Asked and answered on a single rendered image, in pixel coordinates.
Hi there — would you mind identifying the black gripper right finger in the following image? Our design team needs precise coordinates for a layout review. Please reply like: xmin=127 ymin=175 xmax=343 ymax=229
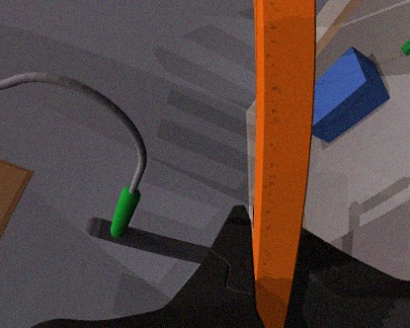
xmin=285 ymin=227 xmax=410 ymax=328

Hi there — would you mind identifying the blue rectangular block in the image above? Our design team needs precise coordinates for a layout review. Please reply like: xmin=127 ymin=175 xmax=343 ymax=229
xmin=312 ymin=47 xmax=390 ymax=143

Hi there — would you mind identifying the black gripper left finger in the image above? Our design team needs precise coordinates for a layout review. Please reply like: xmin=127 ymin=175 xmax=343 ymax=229
xmin=30 ymin=205 xmax=265 ymax=328

